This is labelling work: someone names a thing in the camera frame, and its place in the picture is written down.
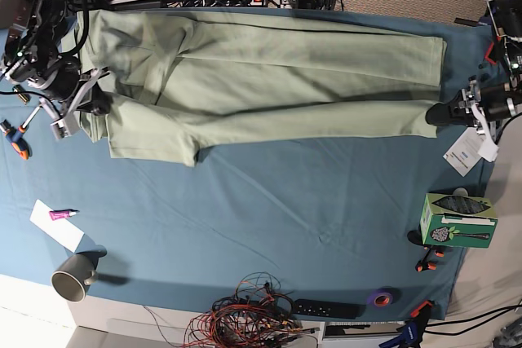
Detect white paper sheet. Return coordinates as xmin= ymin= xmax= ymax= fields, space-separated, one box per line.
xmin=29 ymin=200 xmax=84 ymax=252

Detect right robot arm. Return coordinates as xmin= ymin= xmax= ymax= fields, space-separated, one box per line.
xmin=1 ymin=0 xmax=111 ymax=119

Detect black power strip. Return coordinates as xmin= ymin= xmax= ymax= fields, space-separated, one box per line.
xmin=160 ymin=0 xmax=280 ymax=8

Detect green cardboard box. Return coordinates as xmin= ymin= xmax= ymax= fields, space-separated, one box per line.
xmin=419 ymin=193 xmax=498 ymax=249

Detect blue table cloth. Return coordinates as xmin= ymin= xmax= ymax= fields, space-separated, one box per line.
xmin=1 ymin=10 xmax=492 ymax=320

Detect right-arm black gripper body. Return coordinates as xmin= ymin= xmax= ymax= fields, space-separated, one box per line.
xmin=77 ymin=86 xmax=113 ymax=116

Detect orange black table clamp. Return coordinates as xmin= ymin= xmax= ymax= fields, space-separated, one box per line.
xmin=484 ymin=42 xmax=502 ymax=65

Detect green T-shirt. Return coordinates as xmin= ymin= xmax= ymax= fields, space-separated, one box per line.
xmin=78 ymin=10 xmax=446 ymax=166

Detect right-arm white wrist camera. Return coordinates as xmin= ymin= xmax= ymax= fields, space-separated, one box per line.
xmin=51 ymin=114 xmax=81 ymax=140

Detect black remote control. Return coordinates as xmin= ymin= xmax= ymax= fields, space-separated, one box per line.
xmin=292 ymin=299 xmax=361 ymax=319

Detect grey ceramic mug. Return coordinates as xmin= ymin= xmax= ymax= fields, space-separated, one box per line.
xmin=51 ymin=254 xmax=98 ymax=303

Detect white printed card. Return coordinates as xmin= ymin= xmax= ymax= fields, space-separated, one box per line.
xmin=443 ymin=128 xmax=484 ymax=177

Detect small orange spring clamp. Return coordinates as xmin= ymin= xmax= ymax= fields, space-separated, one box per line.
xmin=415 ymin=245 xmax=445 ymax=272

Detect purple tape roll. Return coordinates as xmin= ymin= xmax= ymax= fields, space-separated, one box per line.
xmin=366 ymin=289 xmax=395 ymax=308

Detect left-arm white wrist camera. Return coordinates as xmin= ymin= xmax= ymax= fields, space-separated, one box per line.
xmin=478 ymin=139 xmax=499 ymax=162

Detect pink glue tube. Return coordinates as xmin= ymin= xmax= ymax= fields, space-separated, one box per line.
xmin=49 ymin=209 xmax=78 ymax=221

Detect blue orange bar clamp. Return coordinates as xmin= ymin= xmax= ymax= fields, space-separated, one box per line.
xmin=378 ymin=300 xmax=434 ymax=348

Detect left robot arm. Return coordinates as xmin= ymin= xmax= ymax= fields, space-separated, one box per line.
xmin=426 ymin=0 xmax=521 ymax=133

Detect red black wire bundle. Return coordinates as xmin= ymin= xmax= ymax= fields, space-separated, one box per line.
xmin=183 ymin=271 xmax=321 ymax=348

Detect left-arm black gripper body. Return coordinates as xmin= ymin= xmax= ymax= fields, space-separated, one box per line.
xmin=425 ymin=96 xmax=469 ymax=126

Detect small green battery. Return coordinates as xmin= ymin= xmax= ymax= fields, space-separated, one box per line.
xmin=12 ymin=85 xmax=31 ymax=105

